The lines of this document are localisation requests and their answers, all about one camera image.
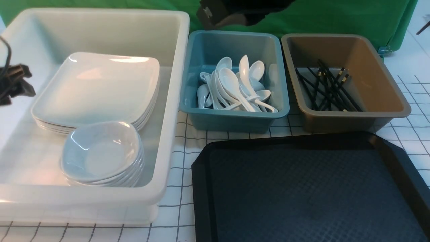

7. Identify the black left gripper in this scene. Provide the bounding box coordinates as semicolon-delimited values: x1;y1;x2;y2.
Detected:
0;64;36;106

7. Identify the large white square plate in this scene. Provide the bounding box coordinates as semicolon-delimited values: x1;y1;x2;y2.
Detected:
31;52;160;128

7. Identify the white bowl tray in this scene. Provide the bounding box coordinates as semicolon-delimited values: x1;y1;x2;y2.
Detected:
59;121;144;185

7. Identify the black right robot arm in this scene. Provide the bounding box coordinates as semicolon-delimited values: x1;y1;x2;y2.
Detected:
416;21;430;35

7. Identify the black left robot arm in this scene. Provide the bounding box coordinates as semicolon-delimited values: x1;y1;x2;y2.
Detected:
0;0;294;106

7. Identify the stack of white plates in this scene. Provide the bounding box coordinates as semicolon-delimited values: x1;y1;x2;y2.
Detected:
32;84;160;135

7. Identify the large white plastic bin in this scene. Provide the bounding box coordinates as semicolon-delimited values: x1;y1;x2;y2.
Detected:
1;8;189;226

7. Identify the stack of white bowls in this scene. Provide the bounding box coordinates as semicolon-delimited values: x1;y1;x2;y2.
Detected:
60;136;144;187

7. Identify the pile of white spoons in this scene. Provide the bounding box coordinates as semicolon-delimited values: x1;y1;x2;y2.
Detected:
196;55;278;113

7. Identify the white grid tablecloth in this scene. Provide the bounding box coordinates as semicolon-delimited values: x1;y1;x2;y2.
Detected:
1;75;429;242

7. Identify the teal plastic bin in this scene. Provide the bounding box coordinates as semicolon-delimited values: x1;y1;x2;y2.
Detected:
179;30;290;133

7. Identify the pile of black chopsticks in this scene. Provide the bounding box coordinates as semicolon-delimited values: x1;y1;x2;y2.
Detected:
295;59;363;112

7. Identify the brown plastic bin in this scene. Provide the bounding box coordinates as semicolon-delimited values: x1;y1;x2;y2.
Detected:
281;34;411;133

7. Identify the black serving tray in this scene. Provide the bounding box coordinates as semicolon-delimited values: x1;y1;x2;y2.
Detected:
192;132;430;242

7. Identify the metal binder clip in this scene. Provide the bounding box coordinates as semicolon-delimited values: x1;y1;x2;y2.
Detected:
377;46;393;58

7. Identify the green cloth backdrop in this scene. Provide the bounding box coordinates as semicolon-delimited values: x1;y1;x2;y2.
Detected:
0;0;417;51

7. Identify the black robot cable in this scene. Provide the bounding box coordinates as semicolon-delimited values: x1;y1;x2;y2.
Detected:
0;35;12;76

